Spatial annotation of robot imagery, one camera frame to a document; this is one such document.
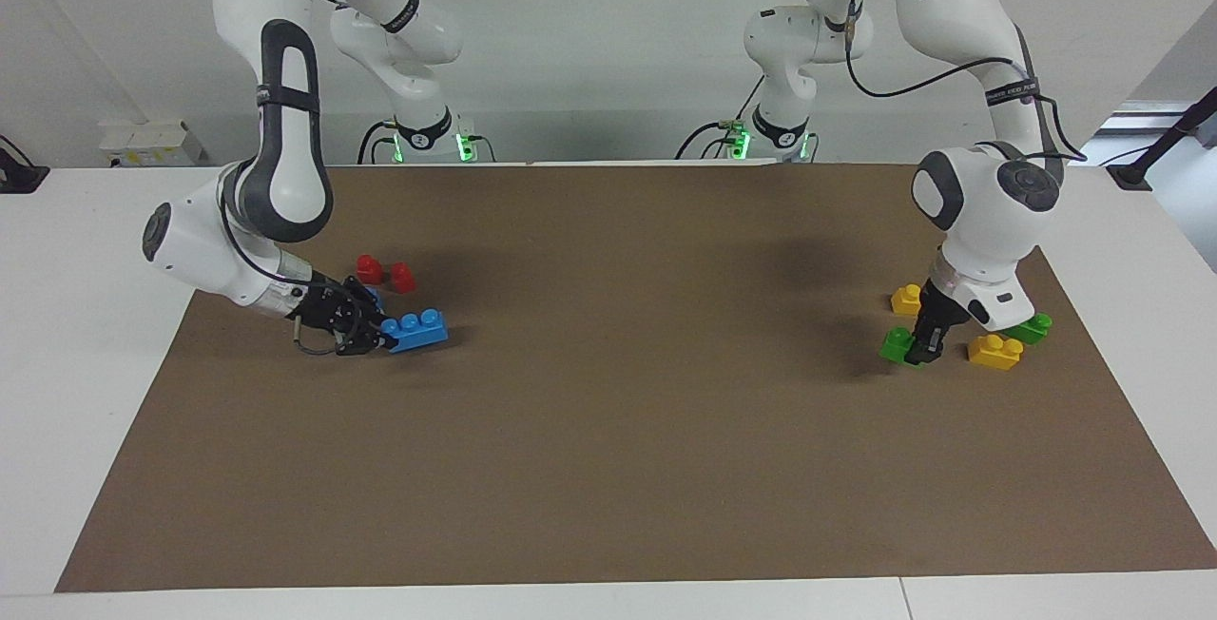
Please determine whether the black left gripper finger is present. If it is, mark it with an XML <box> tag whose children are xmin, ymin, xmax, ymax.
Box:
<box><xmin>905</xmin><ymin>324</ymin><xmax>951</xmax><ymax>363</ymax></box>

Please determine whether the green two-stud block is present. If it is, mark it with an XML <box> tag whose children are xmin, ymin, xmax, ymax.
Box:
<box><xmin>1006</xmin><ymin>313</ymin><xmax>1054</xmax><ymax>346</ymax></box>
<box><xmin>879</xmin><ymin>326</ymin><xmax>919</xmax><ymax>367</ymax></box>

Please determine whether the white power strip box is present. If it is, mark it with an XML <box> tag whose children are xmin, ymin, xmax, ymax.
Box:
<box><xmin>98</xmin><ymin>121</ymin><xmax>205</xmax><ymax>167</ymax></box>

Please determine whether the brown table mat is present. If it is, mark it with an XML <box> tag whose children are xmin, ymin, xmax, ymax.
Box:
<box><xmin>54</xmin><ymin>161</ymin><xmax>1217</xmax><ymax>594</ymax></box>

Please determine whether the black table clamp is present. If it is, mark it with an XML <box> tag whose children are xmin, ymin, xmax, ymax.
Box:
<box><xmin>0</xmin><ymin>135</ymin><xmax>50</xmax><ymax>195</ymax></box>

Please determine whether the black base power cable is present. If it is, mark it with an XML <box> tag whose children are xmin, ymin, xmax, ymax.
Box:
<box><xmin>357</xmin><ymin>121</ymin><xmax>400</xmax><ymax>165</ymax></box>
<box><xmin>675</xmin><ymin>121</ymin><xmax>741</xmax><ymax>162</ymax></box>

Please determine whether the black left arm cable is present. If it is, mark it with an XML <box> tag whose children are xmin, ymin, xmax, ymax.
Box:
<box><xmin>806</xmin><ymin>0</ymin><xmax>1090</xmax><ymax>165</ymax></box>

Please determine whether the black camera stand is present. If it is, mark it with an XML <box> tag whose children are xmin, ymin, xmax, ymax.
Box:
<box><xmin>1106</xmin><ymin>87</ymin><xmax>1217</xmax><ymax>191</ymax></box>

